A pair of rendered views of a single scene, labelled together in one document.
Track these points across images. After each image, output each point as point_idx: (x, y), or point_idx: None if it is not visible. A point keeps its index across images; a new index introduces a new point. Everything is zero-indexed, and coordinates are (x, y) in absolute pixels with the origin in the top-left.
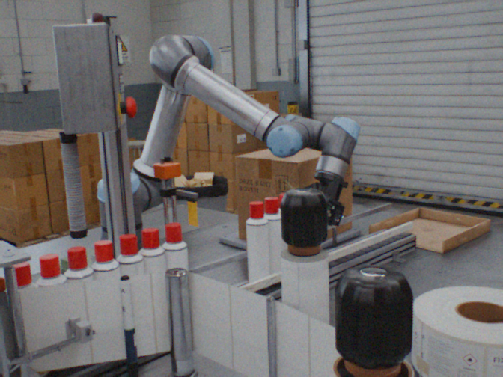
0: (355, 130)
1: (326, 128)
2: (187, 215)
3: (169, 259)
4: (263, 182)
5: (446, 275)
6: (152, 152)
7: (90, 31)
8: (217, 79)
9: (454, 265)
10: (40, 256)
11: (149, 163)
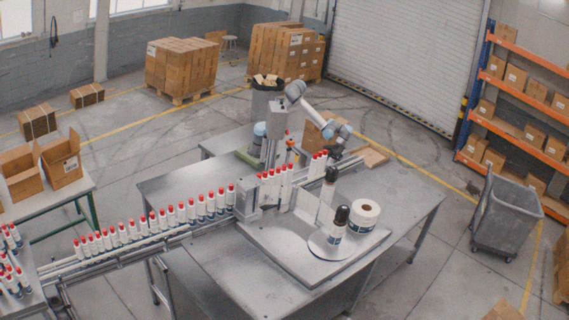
0: (351, 131)
1: (342, 127)
2: None
3: (287, 173)
4: (315, 132)
5: (369, 180)
6: None
7: (281, 114)
8: (308, 106)
9: (373, 175)
10: (256, 174)
11: None
